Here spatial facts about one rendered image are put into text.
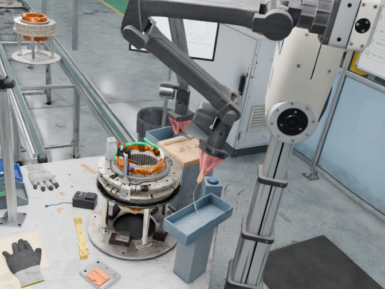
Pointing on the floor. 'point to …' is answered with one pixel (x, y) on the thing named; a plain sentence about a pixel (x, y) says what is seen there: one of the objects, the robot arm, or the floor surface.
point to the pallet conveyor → (26, 121)
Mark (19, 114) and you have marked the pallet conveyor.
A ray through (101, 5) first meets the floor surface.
